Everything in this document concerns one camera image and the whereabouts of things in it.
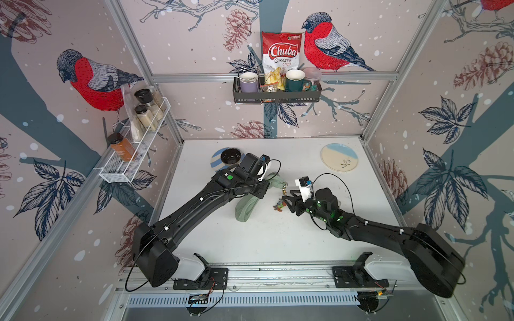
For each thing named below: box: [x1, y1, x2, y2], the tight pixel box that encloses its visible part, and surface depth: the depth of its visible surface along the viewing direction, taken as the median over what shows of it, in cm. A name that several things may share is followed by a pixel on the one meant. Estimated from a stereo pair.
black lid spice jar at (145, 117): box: [133, 104, 157, 132], surface depth 78 cm
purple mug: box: [238, 71, 260, 93], surface depth 85 cm
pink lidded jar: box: [303, 66, 322, 92], surface depth 88 cm
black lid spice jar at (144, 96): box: [133, 88, 164, 122], surface depth 81 cm
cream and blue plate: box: [319, 143, 359, 172], surface depth 113 cm
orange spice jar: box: [107, 132, 136, 162], surface depth 68 cm
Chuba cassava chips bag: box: [261, 31, 304, 76], surface depth 81 cm
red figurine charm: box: [273, 197, 287, 212], surface depth 92 cm
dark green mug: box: [285, 68, 312, 92], surface depth 85 cm
